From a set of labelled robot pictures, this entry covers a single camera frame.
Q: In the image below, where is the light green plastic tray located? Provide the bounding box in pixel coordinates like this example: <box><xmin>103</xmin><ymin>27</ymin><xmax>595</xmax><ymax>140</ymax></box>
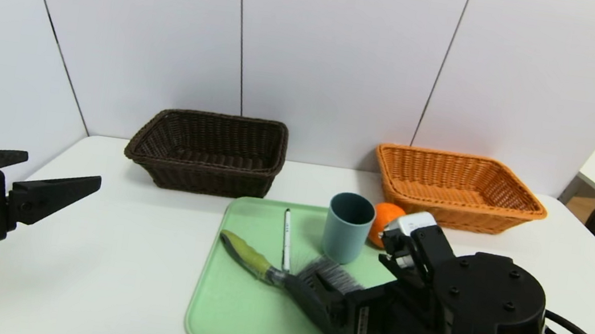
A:
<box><xmin>183</xmin><ymin>190</ymin><xmax>440</xmax><ymax>334</ymax></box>

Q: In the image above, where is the dark brown wicker basket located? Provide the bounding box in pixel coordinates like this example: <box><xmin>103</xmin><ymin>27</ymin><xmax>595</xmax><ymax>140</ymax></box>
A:
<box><xmin>120</xmin><ymin>102</ymin><xmax>291</xmax><ymax>205</ymax></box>

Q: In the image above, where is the blue-grey plastic cup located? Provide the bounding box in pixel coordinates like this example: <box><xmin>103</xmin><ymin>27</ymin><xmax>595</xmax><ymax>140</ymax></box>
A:
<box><xmin>319</xmin><ymin>190</ymin><xmax>378</xmax><ymax>268</ymax></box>

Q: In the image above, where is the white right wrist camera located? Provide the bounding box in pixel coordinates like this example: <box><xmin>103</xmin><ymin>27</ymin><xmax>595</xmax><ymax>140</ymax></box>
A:
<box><xmin>384</xmin><ymin>206</ymin><xmax>439</xmax><ymax>242</ymax></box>

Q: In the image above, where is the orange fruit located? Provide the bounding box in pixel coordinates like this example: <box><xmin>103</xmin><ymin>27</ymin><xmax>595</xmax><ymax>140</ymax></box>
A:
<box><xmin>368</xmin><ymin>201</ymin><xmax>408</xmax><ymax>251</ymax></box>

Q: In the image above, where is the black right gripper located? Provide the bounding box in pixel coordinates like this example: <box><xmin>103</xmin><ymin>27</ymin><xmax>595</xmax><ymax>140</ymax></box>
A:
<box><xmin>278</xmin><ymin>265</ymin><xmax>446</xmax><ymax>334</ymax></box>

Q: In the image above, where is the orange wicker basket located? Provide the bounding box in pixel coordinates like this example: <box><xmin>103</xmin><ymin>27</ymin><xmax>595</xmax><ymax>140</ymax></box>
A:
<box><xmin>367</xmin><ymin>141</ymin><xmax>554</xmax><ymax>242</ymax></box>

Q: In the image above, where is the white pen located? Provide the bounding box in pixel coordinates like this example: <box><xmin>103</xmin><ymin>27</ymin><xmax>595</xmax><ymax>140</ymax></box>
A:
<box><xmin>276</xmin><ymin>208</ymin><xmax>298</xmax><ymax>273</ymax></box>

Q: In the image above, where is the green-handled black dust brush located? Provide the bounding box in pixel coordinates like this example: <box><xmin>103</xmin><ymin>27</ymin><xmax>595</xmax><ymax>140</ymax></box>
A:
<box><xmin>207</xmin><ymin>229</ymin><xmax>373</xmax><ymax>334</ymax></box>

